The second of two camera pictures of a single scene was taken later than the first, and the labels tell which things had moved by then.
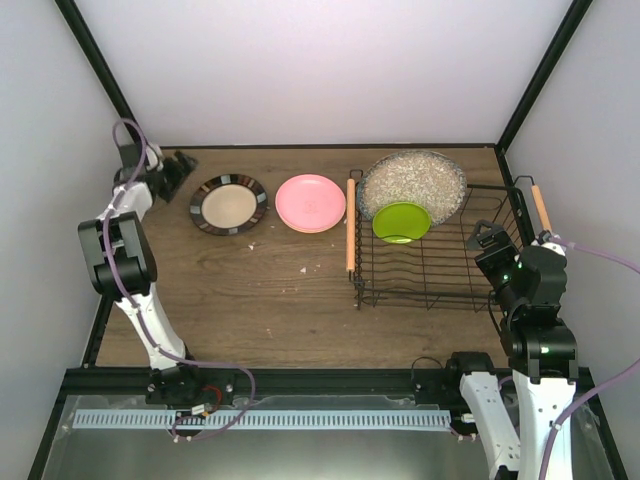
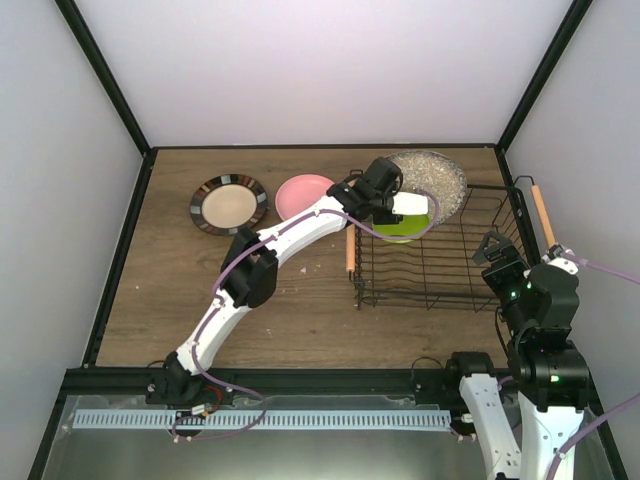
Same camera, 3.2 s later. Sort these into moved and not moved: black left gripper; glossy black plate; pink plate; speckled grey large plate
Moved: black left gripper
Not moved: speckled grey large plate; glossy black plate; pink plate
